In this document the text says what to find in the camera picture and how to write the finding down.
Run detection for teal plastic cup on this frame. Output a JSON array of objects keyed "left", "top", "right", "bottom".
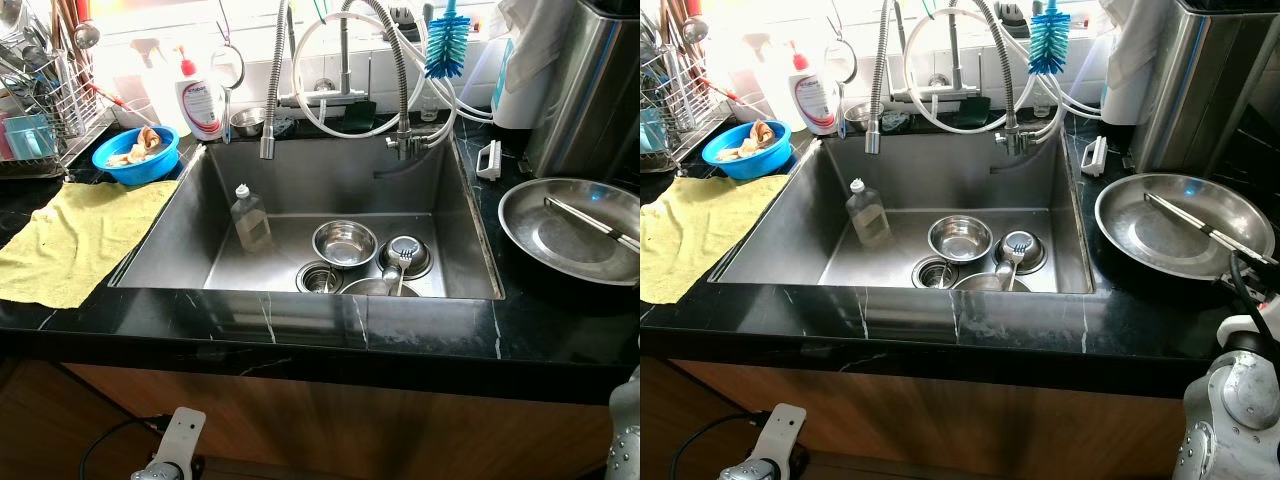
[
  {"left": 640, "top": 108, "right": 669, "bottom": 156},
  {"left": 3, "top": 113, "right": 56, "bottom": 161}
]

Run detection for yellow dish cloth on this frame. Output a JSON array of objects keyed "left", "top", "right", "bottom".
[
  {"left": 640, "top": 175, "right": 791, "bottom": 304},
  {"left": 0, "top": 180, "right": 181, "bottom": 309}
]

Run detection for steel fork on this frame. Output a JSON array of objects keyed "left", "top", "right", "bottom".
[
  {"left": 385, "top": 240, "right": 421, "bottom": 297},
  {"left": 1000, "top": 233, "right": 1038, "bottom": 292}
]

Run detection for medium steel bowl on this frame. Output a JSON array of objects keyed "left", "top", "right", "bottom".
[
  {"left": 312, "top": 220, "right": 379, "bottom": 271},
  {"left": 927, "top": 215, "right": 994, "bottom": 265}
]

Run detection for large steel bowl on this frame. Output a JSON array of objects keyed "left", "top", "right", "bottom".
[
  {"left": 950, "top": 272, "right": 1031, "bottom": 293},
  {"left": 338, "top": 277, "right": 421, "bottom": 298}
]

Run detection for white hanging cloth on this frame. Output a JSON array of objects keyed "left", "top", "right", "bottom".
[
  {"left": 1100, "top": 0, "right": 1186, "bottom": 126},
  {"left": 490, "top": 0, "right": 581, "bottom": 131}
]

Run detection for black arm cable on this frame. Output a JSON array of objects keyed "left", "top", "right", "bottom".
[
  {"left": 78, "top": 415, "right": 171, "bottom": 480},
  {"left": 668, "top": 412, "right": 776, "bottom": 480},
  {"left": 1225, "top": 250, "right": 1280, "bottom": 321}
]

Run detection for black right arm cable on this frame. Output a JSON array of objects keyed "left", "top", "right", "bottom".
[{"left": 1225, "top": 250, "right": 1280, "bottom": 321}]

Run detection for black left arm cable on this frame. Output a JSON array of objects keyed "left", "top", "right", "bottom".
[
  {"left": 668, "top": 412, "right": 776, "bottom": 480},
  {"left": 78, "top": 415, "right": 171, "bottom": 480}
]

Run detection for hanging round wire strainer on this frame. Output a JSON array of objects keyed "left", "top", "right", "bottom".
[
  {"left": 825, "top": 22, "right": 863, "bottom": 86},
  {"left": 210, "top": 25, "right": 246, "bottom": 91}
]

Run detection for white flexible hose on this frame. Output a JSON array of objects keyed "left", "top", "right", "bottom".
[
  {"left": 292, "top": 10, "right": 496, "bottom": 141},
  {"left": 903, "top": 8, "right": 1101, "bottom": 136}
]

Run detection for blue plastic bowl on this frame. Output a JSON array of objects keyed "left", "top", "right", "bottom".
[
  {"left": 92, "top": 125, "right": 181, "bottom": 186},
  {"left": 702, "top": 120, "right": 793, "bottom": 181}
]

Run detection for white spray bottle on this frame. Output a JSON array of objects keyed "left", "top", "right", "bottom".
[
  {"left": 740, "top": 35, "right": 796, "bottom": 131},
  {"left": 130, "top": 38, "right": 183, "bottom": 136}
]

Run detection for steel sink drain strainer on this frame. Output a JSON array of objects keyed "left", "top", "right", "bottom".
[
  {"left": 296, "top": 262, "right": 343, "bottom": 296},
  {"left": 910, "top": 257, "right": 958, "bottom": 291}
]

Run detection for white red pump soap bottle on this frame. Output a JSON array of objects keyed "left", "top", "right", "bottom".
[
  {"left": 787, "top": 40, "right": 841, "bottom": 137},
  {"left": 172, "top": 45, "right": 226, "bottom": 143}
]

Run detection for large round steel tray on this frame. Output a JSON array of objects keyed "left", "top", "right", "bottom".
[
  {"left": 498, "top": 178, "right": 641, "bottom": 288},
  {"left": 1093, "top": 172, "right": 1277, "bottom": 282}
]

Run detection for stainless steel kitchen sink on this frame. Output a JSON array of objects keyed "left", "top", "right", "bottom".
[
  {"left": 108, "top": 135, "right": 506, "bottom": 301},
  {"left": 710, "top": 130, "right": 1096, "bottom": 294}
]

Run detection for brown wood sink cabinet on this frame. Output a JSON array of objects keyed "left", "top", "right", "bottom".
[
  {"left": 0, "top": 355, "right": 616, "bottom": 480},
  {"left": 640, "top": 350, "right": 1201, "bottom": 480}
]

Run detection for steel spring pull-down faucet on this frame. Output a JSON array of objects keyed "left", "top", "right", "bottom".
[
  {"left": 866, "top": 0, "right": 1051, "bottom": 159},
  {"left": 260, "top": 0, "right": 446, "bottom": 163}
]

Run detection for steel chopstick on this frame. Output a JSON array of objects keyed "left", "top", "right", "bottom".
[
  {"left": 1146, "top": 198, "right": 1257, "bottom": 260},
  {"left": 1143, "top": 192, "right": 1253, "bottom": 253},
  {"left": 548, "top": 203, "right": 641, "bottom": 253},
  {"left": 545, "top": 197, "right": 641, "bottom": 243}
]

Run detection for clear dish soap bottle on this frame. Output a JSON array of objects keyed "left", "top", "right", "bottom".
[
  {"left": 845, "top": 178, "right": 891, "bottom": 249},
  {"left": 230, "top": 184, "right": 273, "bottom": 254}
]

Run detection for wire dish rack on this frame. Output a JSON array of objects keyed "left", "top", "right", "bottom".
[
  {"left": 640, "top": 0, "right": 731, "bottom": 173},
  {"left": 0, "top": 0, "right": 116, "bottom": 179}
]

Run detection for brown food scraps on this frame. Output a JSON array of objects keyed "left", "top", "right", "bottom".
[
  {"left": 718, "top": 120, "right": 779, "bottom": 161},
  {"left": 105, "top": 126, "right": 166, "bottom": 166}
]

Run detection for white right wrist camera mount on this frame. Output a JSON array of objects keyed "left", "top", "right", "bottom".
[{"left": 1215, "top": 295, "right": 1280, "bottom": 346}]

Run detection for blue bottle brush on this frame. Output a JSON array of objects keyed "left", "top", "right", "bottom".
[
  {"left": 425, "top": 0, "right": 471, "bottom": 81},
  {"left": 1028, "top": 0, "right": 1073, "bottom": 76}
]

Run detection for tall brushed steel container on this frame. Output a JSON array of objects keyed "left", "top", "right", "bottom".
[
  {"left": 1130, "top": 0, "right": 1280, "bottom": 176},
  {"left": 525, "top": 0, "right": 641, "bottom": 181}
]

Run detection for small steel bowl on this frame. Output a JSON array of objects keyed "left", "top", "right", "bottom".
[
  {"left": 995, "top": 230, "right": 1049, "bottom": 276},
  {"left": 380, "top": 236, "right": 434, "bottom": 281}
]

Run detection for straight steel water tap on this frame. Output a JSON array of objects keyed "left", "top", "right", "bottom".
[
  {"left": 890, "top": 0, "right": 986, "bottom": 104},
  {"left": 278, "top": 0, "right": 376, "bottom": 109}
]

